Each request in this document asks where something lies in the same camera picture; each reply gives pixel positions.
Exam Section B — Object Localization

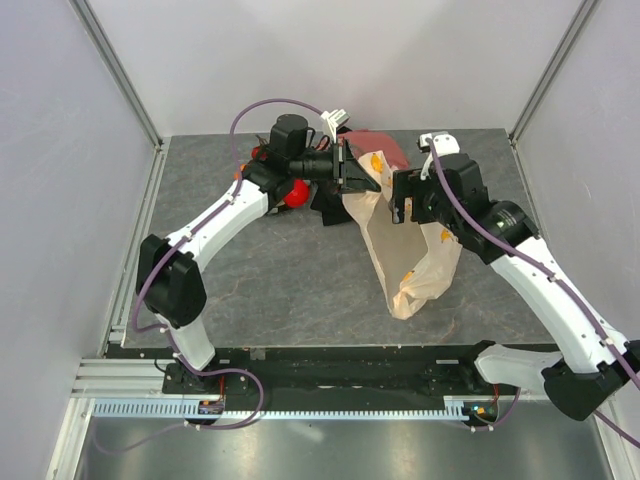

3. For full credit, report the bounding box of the beige banana print plastic bag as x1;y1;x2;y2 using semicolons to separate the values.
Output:
342;151;462;320

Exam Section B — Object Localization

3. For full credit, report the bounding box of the black folded garment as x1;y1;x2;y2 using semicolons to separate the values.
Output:
310;183;354;227

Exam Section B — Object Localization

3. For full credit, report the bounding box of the black fruit plate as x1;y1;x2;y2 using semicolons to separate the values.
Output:
267;202;293;216

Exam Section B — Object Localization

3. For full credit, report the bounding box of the red apple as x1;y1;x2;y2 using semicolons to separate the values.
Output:
283;179;310;209

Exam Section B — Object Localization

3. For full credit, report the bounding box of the left aluminium frame post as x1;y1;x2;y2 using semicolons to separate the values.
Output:
69;0;164;149

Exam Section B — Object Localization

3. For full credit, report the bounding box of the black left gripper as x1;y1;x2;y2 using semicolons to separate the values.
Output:
291;138;381;196

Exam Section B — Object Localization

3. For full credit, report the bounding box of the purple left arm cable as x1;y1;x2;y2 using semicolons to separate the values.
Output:
130;98;326;374

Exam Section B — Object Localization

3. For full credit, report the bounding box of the red printed folded t-shirt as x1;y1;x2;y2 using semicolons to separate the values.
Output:
338;130;409;170

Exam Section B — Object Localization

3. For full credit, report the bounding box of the grey slotted cable duct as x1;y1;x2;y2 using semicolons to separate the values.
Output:
92;397;498;421

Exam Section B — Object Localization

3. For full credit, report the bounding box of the red cherry tomatoes cluster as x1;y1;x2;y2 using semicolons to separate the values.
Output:
251;146;266;161

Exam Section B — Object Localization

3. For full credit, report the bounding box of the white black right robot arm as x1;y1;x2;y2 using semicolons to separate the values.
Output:
390;153;639;421

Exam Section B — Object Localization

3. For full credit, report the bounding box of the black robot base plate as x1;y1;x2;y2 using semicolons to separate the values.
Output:
159;342;561;401

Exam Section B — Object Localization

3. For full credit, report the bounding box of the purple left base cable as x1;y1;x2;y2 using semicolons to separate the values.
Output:
89;367;266;455

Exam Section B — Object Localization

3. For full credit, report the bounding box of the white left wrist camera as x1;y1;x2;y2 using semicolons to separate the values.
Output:
320;109;349;143

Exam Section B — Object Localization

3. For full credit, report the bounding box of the orange fruit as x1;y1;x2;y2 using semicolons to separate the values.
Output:
234;163;248;181

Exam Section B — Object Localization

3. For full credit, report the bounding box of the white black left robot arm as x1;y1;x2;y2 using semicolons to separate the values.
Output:
136;109;380;393

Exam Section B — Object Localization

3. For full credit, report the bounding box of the aluminium frame post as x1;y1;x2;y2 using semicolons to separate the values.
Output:
508;0;601;147
69;0;164;149

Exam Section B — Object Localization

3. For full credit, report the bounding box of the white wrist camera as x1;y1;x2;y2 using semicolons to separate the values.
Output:
417;131;460;180
320;109;349;143

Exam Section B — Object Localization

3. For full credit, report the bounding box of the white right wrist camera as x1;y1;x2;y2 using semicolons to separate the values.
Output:
417;131;460;180

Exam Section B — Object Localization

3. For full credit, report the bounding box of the aluminium cross rail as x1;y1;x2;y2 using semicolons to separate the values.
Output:
71;358;168;398

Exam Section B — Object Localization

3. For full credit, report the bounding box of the right aluminium frame post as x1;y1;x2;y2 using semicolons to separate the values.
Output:
508;0;601;147

